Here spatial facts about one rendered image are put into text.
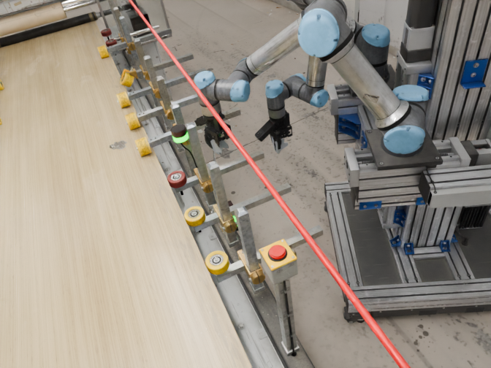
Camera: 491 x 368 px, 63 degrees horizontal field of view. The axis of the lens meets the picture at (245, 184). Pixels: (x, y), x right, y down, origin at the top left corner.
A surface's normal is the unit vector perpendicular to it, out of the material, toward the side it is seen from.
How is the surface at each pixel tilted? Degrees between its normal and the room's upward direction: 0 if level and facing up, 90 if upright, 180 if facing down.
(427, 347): 0
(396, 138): 96
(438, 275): 0
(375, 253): 0
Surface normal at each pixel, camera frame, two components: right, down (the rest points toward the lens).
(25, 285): -0.14, -0.72
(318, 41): -0.42, 0.58
